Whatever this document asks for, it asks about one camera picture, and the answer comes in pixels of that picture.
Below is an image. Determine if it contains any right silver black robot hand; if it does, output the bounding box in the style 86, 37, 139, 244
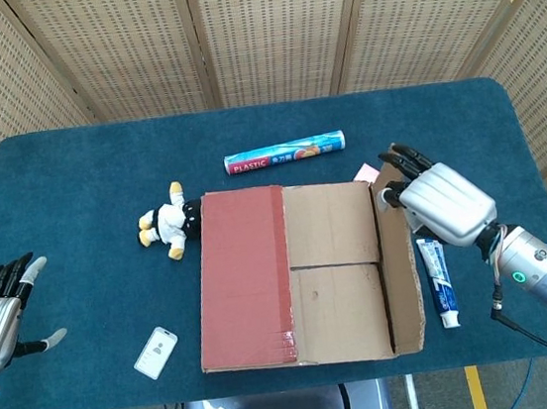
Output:
371, 132, 501, 256

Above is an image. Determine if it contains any blue plastic wrap roll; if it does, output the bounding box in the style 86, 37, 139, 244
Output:
220, 128, 349, 177

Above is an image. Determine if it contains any red cardboard box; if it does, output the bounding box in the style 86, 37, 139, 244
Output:
178, 157, 432, 382

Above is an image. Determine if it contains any wicker folding screen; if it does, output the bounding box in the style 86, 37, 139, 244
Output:
0, 0, 547, 279

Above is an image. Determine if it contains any white ID card holder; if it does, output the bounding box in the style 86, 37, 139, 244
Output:
128, 324, 183, 383

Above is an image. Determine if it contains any blue white toothpaste tube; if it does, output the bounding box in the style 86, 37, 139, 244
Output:
414, 234, 463, 333

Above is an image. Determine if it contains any small pink white box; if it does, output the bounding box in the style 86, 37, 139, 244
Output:
352, 160, 383, 186

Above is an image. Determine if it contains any white black plush toy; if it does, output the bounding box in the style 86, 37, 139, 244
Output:
131, 177, 210, 266

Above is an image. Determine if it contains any silver metal post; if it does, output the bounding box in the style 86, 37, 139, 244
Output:
402, 373, 423, 409

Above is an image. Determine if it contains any teal table cloth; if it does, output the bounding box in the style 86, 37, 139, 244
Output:
0, 68, 547, 409

